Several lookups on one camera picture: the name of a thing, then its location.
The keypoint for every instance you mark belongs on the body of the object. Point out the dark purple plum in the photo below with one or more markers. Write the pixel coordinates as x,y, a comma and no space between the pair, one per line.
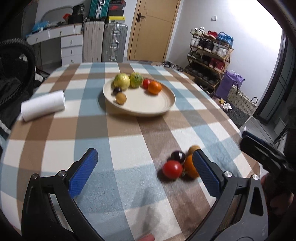
117,90
178,156

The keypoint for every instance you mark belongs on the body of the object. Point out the woven laundry basket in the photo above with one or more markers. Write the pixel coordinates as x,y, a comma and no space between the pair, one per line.
240,107

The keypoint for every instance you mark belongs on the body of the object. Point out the beige suitcase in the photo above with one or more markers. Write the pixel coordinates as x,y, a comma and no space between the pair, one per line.
93,41

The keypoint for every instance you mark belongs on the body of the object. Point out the green guava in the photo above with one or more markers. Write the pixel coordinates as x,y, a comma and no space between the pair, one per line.
135,80

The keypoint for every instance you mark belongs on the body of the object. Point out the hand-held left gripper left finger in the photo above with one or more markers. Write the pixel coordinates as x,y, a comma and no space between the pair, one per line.
83,171

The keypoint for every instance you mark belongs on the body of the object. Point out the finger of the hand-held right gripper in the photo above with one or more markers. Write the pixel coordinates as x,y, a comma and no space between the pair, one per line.
263,154

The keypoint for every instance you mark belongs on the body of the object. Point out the red and black shoe box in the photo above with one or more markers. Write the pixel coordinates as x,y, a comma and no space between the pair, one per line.
117,7

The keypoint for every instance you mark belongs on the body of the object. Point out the red small item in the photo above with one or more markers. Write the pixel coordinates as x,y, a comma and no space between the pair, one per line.
66,16

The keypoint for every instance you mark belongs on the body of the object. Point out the wooden door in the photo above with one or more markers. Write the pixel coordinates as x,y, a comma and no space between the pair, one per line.
152,34

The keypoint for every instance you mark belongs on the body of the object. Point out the checkered tablecloth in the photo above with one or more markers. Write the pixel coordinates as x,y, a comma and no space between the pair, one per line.
115,143

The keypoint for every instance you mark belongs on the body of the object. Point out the black printed box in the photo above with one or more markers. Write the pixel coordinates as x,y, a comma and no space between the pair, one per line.
81,10

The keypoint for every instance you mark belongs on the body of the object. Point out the wooden shoe rack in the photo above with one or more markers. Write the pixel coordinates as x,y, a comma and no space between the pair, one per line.
227,55

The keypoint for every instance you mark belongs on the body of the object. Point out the blue plastic bag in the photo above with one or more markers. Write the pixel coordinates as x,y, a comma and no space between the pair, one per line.
39,26

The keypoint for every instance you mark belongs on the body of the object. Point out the orange mandarin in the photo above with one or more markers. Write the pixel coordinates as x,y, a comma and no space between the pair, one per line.
154,88
190,168

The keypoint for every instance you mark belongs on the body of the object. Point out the white paper towel roll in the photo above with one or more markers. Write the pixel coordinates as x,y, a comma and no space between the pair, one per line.
42,105

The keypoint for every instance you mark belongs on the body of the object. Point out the white desk with drawers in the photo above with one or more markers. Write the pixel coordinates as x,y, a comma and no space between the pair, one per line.
71,48

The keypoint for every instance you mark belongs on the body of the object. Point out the teal suitcase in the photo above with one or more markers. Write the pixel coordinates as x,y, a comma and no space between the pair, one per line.
99,9

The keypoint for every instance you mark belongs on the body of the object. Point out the red tomato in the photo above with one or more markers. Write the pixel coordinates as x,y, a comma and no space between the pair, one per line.
172,169
146,83

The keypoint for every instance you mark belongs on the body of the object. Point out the pile of loose sneakers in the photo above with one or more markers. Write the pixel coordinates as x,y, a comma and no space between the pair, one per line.
173,66

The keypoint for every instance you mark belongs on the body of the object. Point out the black clothing pile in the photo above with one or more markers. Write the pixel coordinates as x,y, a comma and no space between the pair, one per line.
9,109

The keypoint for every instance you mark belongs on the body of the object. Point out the brown kiwi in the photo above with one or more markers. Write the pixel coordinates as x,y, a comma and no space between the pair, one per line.
121,98
193,149

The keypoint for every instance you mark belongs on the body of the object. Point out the grey curved metal frame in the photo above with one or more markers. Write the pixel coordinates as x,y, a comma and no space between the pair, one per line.
49,12

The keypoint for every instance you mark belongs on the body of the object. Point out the yellow-green guava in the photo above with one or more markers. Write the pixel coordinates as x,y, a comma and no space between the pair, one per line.
121,81

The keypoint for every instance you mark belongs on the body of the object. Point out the cream round plate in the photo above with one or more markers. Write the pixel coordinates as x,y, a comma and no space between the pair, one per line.
143,104

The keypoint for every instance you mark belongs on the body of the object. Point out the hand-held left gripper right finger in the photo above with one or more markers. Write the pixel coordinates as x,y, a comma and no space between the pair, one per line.
205,173

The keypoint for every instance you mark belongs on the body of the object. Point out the silver suitcase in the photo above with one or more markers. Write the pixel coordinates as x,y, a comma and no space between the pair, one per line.
114,42

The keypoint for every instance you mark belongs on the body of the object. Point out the person's right hand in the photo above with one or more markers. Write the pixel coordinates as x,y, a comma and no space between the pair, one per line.
279,205

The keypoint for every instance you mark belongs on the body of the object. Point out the black mesh chair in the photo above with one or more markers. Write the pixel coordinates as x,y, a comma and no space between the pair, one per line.
16,60

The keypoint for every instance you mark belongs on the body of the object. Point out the dark sliding glass door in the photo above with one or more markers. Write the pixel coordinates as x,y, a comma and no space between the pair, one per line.
281,88

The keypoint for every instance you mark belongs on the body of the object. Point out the person's left hand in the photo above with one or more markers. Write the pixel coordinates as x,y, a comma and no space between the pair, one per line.
147,238

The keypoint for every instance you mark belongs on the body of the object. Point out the purple bag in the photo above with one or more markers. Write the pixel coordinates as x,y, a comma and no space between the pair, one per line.
229,84

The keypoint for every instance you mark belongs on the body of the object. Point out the plain black box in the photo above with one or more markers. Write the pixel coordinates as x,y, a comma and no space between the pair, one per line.
75,19

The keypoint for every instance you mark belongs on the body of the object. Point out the dark shoe box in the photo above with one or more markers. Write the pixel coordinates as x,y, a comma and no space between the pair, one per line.
116,13

